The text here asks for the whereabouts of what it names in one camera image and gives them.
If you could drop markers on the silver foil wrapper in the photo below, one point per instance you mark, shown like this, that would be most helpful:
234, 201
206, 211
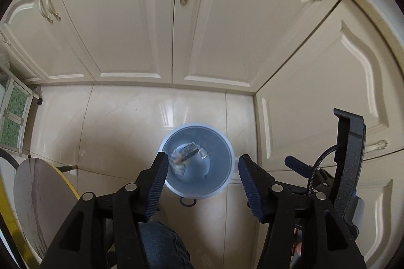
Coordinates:
189, 151

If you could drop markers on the person's jeans leg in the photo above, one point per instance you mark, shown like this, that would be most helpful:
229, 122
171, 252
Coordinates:
164, 247

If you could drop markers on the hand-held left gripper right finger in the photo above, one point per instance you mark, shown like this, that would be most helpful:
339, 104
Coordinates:
249, 190

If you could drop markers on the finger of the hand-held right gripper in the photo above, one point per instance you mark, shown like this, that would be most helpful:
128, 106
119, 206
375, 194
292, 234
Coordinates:
298, 166

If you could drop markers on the round marble table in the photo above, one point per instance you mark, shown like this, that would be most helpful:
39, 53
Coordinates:
41, 199

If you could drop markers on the cream cabinet door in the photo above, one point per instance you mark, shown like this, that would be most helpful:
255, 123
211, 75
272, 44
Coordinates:
110, 19
378, 218
315, 92
25, 35
252, 29

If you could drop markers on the pale blue plastic waste bin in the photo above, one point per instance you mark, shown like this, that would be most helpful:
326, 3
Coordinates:
217, 155

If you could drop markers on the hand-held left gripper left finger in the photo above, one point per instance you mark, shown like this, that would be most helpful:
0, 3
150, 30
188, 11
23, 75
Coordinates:
156, 188

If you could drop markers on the crumpled white wrapper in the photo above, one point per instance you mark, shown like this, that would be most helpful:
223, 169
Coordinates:
176, 164

